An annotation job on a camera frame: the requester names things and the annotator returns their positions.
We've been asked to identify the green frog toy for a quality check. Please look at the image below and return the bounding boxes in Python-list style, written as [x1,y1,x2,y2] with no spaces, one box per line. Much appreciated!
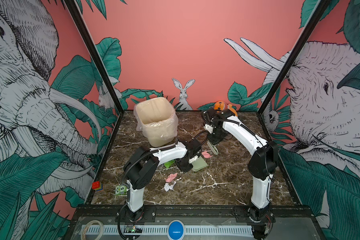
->
[115,185,128,196]

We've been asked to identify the pink paper scrap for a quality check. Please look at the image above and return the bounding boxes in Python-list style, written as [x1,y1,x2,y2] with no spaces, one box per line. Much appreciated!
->
[166,173,178,183]
[202,151,212,159]

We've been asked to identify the black right corner frame post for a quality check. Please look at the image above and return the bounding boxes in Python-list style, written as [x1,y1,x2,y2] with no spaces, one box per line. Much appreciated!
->
[257,0,332,116]

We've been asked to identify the black left corner frame post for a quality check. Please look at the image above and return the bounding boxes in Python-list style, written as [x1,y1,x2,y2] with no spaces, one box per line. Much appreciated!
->
[62,0,124,113]

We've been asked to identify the black corner frame post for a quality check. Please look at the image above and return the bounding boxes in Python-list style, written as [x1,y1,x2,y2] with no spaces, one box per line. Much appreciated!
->
[257,0,332,116]
[62,0,124,113]

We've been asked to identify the white slotted cable duct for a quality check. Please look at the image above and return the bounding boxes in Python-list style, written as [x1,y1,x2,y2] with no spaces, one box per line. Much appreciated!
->
[79,224,254,238]

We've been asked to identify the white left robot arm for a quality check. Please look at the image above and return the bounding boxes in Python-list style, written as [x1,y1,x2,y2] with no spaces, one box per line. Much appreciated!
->
[118,139,202,224]

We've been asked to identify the green crumpled paper left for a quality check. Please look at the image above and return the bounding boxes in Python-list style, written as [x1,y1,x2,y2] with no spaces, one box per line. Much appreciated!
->
[164,160,175,169]

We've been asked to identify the green plastic dustpan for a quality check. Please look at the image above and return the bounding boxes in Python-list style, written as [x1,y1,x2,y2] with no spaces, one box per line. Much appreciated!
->
[192,156,208,172]

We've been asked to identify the white crumpled paper front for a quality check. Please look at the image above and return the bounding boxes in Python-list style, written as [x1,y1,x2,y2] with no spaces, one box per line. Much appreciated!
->
[164,182,177,192]

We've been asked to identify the beige bin with plastic liner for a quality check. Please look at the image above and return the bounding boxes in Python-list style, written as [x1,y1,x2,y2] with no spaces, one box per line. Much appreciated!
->
[134,97,179,148]

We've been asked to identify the pink paper scrap front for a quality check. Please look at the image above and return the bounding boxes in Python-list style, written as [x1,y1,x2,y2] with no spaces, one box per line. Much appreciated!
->
[166,173,178,183]

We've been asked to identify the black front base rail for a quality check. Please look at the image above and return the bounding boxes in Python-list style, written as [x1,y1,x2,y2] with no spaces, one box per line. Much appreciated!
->
[71,205,314,224]

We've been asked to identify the green hand brush white bristles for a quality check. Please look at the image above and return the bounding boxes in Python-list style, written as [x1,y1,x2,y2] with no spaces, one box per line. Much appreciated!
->
[207,141,219,156]

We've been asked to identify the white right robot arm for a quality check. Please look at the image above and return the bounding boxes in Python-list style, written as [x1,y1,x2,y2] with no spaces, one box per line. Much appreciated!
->
[201,108,279,223]

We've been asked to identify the clear tape roll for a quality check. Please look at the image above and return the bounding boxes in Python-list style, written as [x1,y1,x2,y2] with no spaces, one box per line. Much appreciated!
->
[79,220,105,240]

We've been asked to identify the red toy block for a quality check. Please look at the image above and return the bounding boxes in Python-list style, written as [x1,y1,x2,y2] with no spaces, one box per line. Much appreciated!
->
[92,181,103,192]

